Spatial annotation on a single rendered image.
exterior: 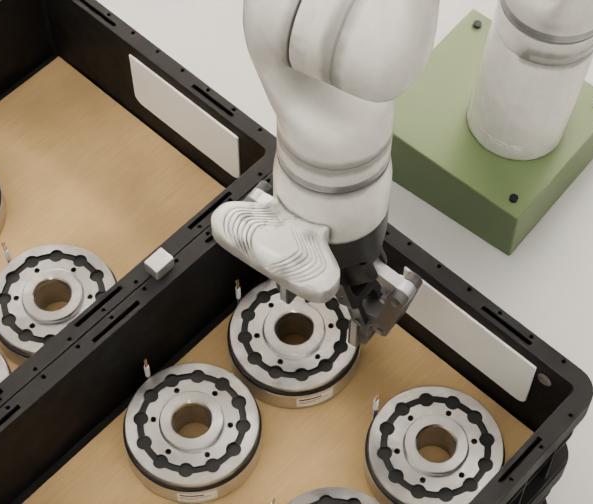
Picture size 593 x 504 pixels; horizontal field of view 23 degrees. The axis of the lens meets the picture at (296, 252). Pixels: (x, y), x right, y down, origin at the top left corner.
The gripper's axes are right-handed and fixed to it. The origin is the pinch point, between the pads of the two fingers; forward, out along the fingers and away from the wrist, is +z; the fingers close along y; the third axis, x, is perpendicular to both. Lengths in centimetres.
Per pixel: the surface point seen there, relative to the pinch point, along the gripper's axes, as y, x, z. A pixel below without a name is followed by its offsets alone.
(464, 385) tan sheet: -9.5, -5.6, 10.7
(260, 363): 3.6, 3.4, 7.9
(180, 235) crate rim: 12.6, 1.3, 0.7
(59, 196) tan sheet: 27.8, -0.4, 10.8
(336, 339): 0.0, -1.6, 7.5
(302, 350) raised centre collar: 1.4, 1.0, 7.0
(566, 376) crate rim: -16.9, -5.7, 0.7
